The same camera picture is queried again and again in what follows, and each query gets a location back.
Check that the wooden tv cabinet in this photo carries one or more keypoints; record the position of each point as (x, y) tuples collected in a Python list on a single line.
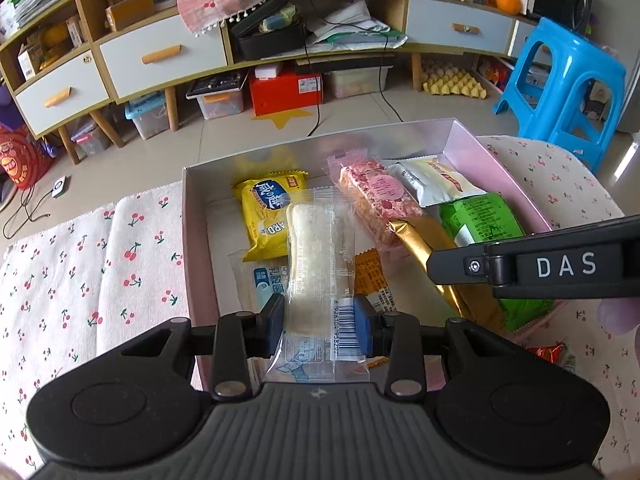
[(66, 59)]

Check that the clear bin with keyboard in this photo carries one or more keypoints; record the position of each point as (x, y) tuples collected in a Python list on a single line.
[(219, 95)]

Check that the red lantern bag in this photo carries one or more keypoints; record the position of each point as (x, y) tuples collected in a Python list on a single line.
[(23, 158)]

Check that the gold snack pack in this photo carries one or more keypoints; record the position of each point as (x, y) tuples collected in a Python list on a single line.
[(436, 252)]

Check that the clear storage bin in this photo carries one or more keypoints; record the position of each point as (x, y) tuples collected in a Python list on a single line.
[(357, 81)]

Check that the black storage case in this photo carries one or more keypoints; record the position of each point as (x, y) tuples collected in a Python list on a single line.
[(270, 29)]

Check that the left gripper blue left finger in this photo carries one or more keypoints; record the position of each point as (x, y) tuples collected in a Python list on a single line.
[(241, 336)]

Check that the orange white snack pack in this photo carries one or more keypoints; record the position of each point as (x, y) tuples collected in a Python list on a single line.
[(372, 301)]

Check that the cream white snack pack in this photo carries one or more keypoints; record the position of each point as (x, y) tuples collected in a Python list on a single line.
[(431, 182)]

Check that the white rice cake pack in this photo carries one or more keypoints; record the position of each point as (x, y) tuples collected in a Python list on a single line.
[(318, 344)]

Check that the red shoe box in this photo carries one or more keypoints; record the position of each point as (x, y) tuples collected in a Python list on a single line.
[(288, 91)]

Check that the yellow egg tray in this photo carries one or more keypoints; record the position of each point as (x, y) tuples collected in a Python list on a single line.
[(444, 78)]

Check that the yellow snack pack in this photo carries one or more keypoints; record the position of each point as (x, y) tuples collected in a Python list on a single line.
[(263, 201)]

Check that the blue white milk candy pack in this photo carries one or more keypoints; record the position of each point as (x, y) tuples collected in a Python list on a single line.
[(256, 281)]

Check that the cherry print tablecloth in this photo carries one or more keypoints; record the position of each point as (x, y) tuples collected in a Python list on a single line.
[(81, 288)]

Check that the pink nougat bar pack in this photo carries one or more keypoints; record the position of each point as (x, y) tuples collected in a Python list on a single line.
[(377, 196)]

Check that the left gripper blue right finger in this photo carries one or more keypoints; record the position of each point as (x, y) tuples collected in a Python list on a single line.
[(398, 337)]

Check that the blue plastic stool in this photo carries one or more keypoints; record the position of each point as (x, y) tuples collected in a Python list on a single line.
[(556, 112)]

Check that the blue lid storage bin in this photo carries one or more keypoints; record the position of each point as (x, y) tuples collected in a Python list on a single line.
[(149, 114)]

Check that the green snack pack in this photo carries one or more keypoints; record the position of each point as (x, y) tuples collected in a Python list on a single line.
[(488, 218)]

